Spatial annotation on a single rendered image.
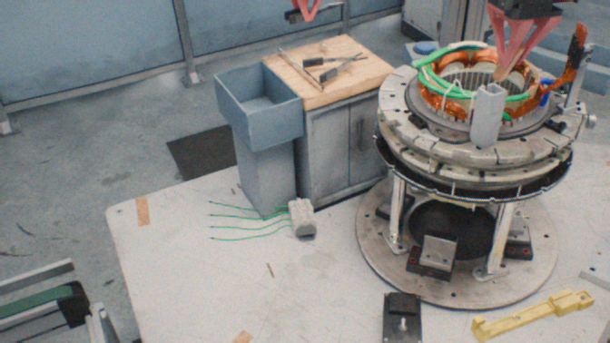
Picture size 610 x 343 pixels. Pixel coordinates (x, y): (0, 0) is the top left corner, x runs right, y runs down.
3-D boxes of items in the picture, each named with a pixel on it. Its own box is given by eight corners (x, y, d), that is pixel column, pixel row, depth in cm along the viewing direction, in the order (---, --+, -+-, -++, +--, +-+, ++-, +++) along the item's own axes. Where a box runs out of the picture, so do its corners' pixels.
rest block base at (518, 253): (504, 258, 103) (505, 252, 102) (499, 227, 109) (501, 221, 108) (532, 260, 102) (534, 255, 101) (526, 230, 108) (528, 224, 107)
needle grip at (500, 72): (499, 83, 73) (521, 52, 68) (489, 75, 73) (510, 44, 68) (506, 78, 74) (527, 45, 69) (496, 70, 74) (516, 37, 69)
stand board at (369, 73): (305, 112, 100) (305, 100, 99) (261, 68, 113) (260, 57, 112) (397, 81, 107) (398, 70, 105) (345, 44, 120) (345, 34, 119)
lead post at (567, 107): (575, 112, 87) (597, 44, 79) (561, 116, 86) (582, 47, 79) (568, 107, 88) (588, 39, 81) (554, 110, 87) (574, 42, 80)
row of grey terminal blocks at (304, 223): (319, 240, 111) (318, 224, 109) (295, 243, 111) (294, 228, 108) (309, 206, 119) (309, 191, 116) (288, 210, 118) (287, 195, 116)
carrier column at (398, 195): (393, 248, 106) (399, 162, 92) (386, 240, 107) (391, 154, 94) (404, 243, 106) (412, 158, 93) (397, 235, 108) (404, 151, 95)
